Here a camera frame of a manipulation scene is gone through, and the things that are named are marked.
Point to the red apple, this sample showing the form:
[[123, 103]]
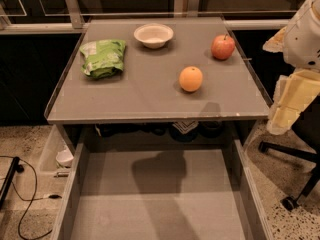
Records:
[[222, 47]]

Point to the grey open top drawer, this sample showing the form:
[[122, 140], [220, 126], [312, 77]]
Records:
[[160, 191]]

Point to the grey cabinet with glass top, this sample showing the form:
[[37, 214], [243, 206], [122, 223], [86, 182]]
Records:
[[148, 90]]

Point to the white cup in bin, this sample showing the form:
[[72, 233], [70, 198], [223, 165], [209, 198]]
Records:
[[64, 158]]

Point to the orange fruit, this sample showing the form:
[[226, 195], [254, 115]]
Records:
[[190, 79]]

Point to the white paper bowl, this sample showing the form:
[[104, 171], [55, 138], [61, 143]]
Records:
[[153, 35]]

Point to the black office chair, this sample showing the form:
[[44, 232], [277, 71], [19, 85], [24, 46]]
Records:
[[307, 128]]

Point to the green snack bag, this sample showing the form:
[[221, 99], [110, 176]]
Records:
[[103, 58]]

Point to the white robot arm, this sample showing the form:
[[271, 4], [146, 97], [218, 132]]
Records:
[[299, 41]]

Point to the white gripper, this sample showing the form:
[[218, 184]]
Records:
[[302, 40]]

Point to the black bar on floor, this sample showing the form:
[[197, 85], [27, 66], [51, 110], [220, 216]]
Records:
[[8, 179]]

